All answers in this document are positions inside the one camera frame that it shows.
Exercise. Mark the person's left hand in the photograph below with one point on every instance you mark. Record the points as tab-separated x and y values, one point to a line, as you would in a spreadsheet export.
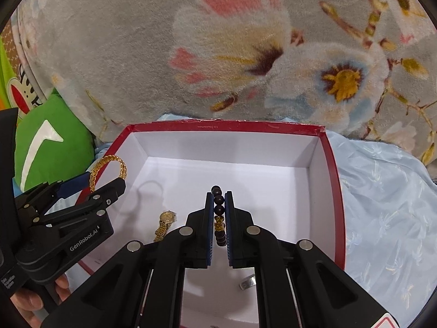
25	309

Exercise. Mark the green plush pillow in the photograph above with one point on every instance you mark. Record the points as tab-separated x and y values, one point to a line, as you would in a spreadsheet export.
61	123

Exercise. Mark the grey floral blanket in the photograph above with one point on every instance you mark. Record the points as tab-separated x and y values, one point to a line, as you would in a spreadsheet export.
153	47

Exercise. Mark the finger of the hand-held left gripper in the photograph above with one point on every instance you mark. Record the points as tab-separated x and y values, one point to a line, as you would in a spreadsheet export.
73	184
112	189

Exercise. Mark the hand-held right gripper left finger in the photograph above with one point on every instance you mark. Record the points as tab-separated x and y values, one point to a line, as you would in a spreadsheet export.
209	232

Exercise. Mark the gold wrist watch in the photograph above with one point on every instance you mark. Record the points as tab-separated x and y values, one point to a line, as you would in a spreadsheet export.
167	217

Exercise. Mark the red cardboard box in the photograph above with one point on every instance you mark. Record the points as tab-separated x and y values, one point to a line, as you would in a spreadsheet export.
239	170

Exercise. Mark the cartoon printed cloth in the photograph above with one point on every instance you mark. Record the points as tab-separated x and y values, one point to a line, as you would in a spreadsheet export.
20	85

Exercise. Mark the light blue cloth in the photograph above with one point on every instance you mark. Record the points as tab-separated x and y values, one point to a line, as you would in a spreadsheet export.
382	211

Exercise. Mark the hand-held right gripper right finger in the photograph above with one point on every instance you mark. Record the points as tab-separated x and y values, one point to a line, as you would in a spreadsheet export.
229	232

